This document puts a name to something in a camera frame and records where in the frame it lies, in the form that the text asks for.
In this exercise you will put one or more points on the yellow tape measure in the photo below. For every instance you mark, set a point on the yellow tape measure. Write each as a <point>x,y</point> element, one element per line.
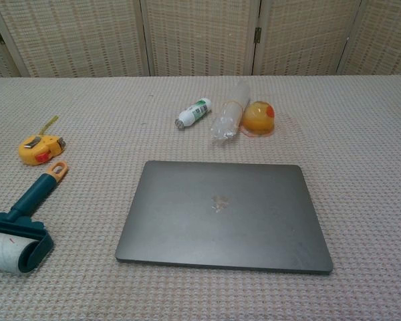
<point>36,150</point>

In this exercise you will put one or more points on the orange jelly cup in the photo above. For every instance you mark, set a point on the orange jelly cup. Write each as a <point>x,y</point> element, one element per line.
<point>257,120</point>

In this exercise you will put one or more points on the silver laptop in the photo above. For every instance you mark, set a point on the silver laptop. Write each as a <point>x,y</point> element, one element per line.
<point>220,217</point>

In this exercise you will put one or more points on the clear plastic tube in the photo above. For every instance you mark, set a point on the clear plastic tube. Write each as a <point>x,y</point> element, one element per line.
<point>229,117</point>

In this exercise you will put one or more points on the teal lint roller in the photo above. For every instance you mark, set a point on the teal lint roller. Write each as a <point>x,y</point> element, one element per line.
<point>33,194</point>

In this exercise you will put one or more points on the white green glue bottle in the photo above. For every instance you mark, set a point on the white green glue bottle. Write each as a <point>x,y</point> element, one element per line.
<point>195,113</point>

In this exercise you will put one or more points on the beige woven tablecloth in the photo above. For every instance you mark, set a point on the beige woven tablecloth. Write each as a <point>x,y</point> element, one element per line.
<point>354,167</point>

